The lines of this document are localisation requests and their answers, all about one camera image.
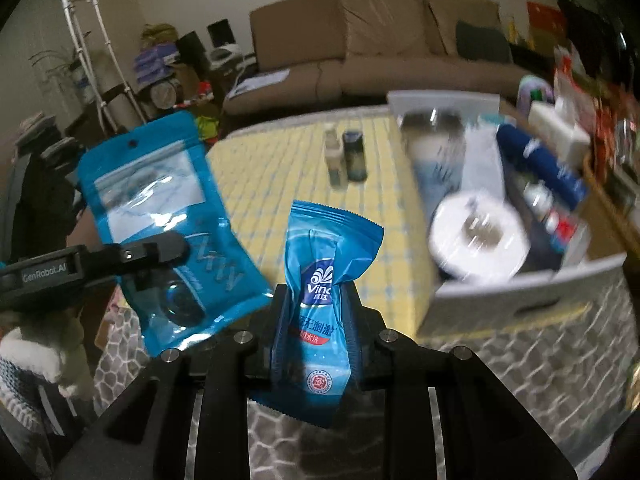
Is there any round metal tin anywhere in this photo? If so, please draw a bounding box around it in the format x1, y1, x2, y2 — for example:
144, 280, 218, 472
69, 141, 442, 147
149, 81, 179, 109

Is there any white toilet paper roll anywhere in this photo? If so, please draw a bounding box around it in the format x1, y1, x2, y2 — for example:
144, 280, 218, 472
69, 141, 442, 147
429, 190, 529, 282

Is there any blue zip pouch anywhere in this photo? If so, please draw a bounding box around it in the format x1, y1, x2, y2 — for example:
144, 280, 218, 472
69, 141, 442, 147
76, 111, 273, 358

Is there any green bag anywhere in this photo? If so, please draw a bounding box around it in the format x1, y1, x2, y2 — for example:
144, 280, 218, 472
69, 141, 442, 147
194, 114, 221, 142

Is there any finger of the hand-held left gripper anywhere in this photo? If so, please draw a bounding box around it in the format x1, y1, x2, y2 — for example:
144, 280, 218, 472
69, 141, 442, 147
85, 231, 192, 281

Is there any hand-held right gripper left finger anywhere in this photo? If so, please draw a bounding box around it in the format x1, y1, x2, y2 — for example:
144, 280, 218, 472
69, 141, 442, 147
55, 284, 301, 480

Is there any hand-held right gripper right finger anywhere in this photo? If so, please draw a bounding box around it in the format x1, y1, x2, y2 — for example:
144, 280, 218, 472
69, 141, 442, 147
344, 284, 592, 480

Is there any white tissue box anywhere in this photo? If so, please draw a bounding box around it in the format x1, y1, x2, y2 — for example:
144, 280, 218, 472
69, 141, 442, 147
529, 101, 592, 162

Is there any stack of purple boxes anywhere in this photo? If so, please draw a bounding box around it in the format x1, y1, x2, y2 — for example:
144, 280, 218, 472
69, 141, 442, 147
133, 44, 177, 84

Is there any white coat rack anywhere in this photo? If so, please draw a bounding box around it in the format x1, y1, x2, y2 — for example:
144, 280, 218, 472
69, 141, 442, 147
53, 0, 147, 128

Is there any white storage box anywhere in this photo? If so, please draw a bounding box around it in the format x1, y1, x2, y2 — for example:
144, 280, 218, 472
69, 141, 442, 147
387, 89, 628, 337

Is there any white fluffy cloth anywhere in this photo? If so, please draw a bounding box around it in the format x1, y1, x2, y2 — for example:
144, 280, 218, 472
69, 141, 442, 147
0, 314, 97, 402

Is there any white paper sheet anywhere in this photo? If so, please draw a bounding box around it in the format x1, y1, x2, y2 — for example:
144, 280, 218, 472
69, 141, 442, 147
229, 70, 291, 98

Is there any dark glass jar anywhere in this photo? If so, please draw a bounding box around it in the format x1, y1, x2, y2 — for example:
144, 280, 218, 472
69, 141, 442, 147
342, 130, 369, 182

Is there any blue wet wipe packet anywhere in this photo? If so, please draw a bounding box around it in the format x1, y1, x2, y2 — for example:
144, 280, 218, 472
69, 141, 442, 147
247, 200, 386, 430

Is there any small white can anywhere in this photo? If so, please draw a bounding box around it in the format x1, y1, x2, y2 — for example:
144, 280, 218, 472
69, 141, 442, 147
521, 181, 554, 222

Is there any small white spray bottle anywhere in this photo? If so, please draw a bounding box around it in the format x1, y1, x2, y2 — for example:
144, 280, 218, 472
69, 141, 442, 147
323, 125, 346, 189

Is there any yellow plaid cloth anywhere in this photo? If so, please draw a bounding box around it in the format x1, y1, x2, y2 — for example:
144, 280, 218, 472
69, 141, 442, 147
204, 104, 437, 332

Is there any red poster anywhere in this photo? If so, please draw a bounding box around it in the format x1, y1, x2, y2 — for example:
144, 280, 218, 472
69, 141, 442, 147
526, 2, 567, 32

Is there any blue tube bottle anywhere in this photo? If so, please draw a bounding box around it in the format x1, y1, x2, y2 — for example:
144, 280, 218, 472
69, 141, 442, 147
496, 124, 589, 211

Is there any brown sofa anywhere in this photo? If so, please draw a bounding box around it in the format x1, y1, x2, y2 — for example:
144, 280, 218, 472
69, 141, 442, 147
221, 0, 532, 117

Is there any clear plastic bottle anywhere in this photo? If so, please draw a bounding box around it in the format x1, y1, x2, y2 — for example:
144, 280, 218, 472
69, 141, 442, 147
399, 109, 469, 213

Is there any dark grey cushion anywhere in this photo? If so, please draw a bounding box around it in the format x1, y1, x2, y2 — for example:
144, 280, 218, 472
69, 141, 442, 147
455, 20, 514, 64

